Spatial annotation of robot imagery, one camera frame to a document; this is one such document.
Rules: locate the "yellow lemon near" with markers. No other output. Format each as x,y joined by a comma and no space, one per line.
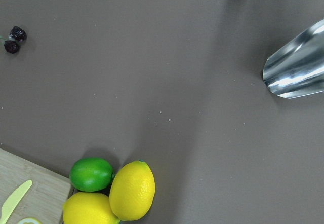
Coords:
84,207

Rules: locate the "green lime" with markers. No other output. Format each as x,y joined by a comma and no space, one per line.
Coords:
91,174

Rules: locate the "dark cherries pair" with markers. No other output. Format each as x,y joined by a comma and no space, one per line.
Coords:
11,44

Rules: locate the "wooden cutting board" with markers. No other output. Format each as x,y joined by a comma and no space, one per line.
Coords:
45,198

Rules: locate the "yellow lemon far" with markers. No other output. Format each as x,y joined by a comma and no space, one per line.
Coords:
132,191

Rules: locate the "yellow lemon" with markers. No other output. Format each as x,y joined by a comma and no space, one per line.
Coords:
84,207
132,191

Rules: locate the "metal ice scoop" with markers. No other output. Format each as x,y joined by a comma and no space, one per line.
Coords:
296,69

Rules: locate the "lemon half upper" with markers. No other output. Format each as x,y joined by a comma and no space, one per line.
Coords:
29,220

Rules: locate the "yellow plastic knife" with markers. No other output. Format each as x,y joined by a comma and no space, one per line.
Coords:
13,200

